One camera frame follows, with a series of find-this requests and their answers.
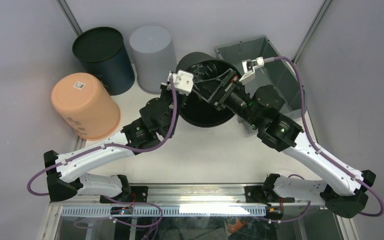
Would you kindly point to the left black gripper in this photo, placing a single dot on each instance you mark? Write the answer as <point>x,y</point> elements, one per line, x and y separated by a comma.
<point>165,89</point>

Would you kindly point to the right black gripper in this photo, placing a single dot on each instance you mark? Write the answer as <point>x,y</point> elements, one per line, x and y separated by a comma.
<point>210,90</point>

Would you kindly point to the black cylindrical bin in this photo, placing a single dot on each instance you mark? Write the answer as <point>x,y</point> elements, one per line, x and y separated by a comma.
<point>206,70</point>

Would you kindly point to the grey plastic bucket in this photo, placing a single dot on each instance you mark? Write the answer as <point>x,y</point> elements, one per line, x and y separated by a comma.
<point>154,56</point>

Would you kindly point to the grey storage crate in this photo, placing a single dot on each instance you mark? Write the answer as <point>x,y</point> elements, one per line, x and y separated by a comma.
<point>277,73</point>

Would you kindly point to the dark blue cylindrical container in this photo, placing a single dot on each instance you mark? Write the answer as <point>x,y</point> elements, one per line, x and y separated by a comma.
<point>103,54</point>

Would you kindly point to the orange plastic bucket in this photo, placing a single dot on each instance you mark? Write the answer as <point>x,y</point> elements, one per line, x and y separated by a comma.
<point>84,103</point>

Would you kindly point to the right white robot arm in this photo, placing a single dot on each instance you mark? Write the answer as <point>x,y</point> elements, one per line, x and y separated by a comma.
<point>341,188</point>

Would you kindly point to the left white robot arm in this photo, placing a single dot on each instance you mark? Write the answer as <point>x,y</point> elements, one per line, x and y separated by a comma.
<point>67,174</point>

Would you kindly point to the small green circuit board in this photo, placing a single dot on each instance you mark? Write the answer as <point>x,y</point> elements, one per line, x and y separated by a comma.
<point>122,211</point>

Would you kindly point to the orange object under table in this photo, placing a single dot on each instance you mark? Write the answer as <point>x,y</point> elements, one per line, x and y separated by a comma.
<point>234,224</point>

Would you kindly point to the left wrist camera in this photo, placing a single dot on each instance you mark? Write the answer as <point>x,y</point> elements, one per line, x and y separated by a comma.
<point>182,81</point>

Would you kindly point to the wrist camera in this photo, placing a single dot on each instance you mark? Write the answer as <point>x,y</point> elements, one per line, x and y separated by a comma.
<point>249,67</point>
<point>182,81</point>

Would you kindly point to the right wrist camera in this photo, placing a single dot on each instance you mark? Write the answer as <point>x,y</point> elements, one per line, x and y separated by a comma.
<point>249,67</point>

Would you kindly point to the aluminium frame rail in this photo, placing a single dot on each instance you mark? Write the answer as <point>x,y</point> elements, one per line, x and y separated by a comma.
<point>172,194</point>

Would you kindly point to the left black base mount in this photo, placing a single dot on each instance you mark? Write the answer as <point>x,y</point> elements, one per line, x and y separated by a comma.
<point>134,195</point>

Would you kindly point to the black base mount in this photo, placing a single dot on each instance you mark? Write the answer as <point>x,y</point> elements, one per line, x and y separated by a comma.
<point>134,195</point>
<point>264,193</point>

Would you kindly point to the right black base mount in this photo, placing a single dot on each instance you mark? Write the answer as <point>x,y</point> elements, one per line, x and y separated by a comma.
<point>264,193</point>

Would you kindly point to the white slotted cable duct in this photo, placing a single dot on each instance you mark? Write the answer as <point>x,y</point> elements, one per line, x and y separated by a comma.
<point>183,210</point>

